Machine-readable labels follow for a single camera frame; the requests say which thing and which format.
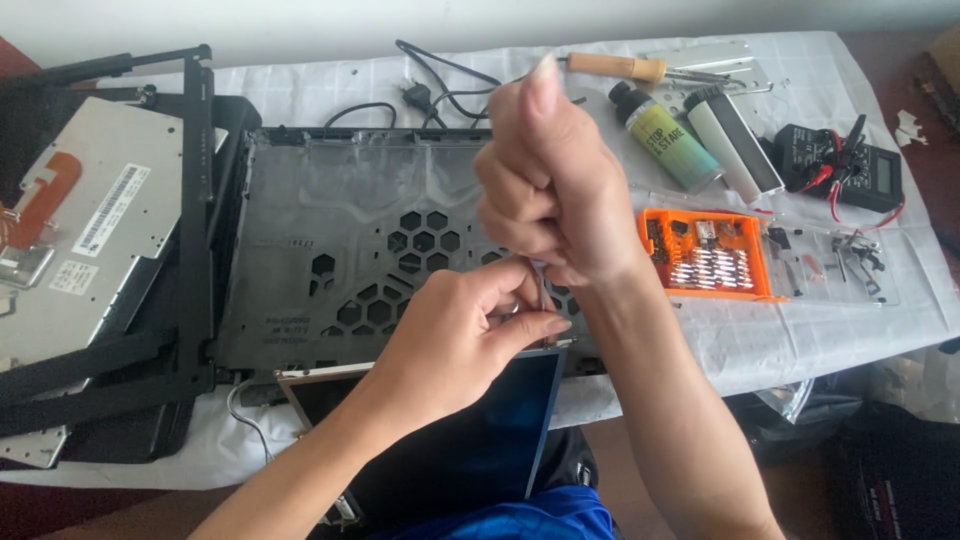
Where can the person's left hand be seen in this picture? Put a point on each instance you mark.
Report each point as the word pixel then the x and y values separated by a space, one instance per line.
pixel 442 352

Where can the person's right hand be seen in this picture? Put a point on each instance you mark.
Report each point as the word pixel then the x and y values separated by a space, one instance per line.
pixel 577 202

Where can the dark laptop screen panel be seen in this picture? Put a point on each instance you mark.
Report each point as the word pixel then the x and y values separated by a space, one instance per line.
pixel 480 442

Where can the green bottle with black cap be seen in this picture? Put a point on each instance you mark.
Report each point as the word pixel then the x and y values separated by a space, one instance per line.
pixel 667 139

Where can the orange screwdriver bit case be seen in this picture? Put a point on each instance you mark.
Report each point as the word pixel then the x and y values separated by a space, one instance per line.
pixel 709 255

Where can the white and black cylinder brush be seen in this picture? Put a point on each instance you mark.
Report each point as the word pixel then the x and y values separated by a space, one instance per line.
pixel 731 146

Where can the grey laptop lid back cover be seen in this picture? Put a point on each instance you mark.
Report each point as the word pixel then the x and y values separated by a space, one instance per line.
pixel 315 247

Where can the person's blue and black shorts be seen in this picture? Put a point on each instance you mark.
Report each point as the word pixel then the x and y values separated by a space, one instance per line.
pixel 525 517

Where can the silver metal soldering stand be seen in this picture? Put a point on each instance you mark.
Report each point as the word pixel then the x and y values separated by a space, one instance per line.
pixel 712 56

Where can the white table cloth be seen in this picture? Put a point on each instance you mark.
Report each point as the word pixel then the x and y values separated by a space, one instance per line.
pixel 787 337

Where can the clear plastic case lid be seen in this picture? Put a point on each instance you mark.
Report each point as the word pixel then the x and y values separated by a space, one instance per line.
pixel 832 262

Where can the red and black probe leads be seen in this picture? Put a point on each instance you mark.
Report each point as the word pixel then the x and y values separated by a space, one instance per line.
pixel 840 161

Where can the black multimeter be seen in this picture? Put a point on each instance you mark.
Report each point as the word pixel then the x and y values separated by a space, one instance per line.
pixel 870 169

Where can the clear plastic bag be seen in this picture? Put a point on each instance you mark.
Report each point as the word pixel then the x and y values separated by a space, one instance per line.
pixel 862 379

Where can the white paper scraps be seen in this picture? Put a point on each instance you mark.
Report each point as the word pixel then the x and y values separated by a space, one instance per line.
pixel 910 127

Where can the silver metal panel with labels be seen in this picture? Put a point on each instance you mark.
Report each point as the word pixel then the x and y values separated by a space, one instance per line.
pixel 90 247

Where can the brown cardboard box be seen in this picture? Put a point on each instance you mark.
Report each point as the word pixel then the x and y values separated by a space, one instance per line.
pixel 941 71

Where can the black bag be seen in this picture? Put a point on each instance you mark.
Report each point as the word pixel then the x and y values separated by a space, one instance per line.
pixel 892 472

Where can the black screen bezel frame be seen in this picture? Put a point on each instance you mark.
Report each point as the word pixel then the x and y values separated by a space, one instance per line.
pixel 196 225

